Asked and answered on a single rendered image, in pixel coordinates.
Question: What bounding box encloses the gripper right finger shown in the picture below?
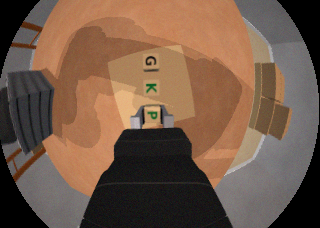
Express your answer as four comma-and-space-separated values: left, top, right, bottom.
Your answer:
160, 105, 174, 128

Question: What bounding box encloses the beige letter block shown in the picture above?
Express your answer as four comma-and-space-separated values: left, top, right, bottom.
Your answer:
144, 104, 161, 123
142, 53, 160, 72
143, 79, 160, 97

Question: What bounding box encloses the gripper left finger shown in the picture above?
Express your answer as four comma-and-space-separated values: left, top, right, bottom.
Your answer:
130, 105, 145, 129

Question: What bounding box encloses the tan square mat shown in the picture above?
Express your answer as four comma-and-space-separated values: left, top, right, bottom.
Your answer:
108, 45, 195, 129

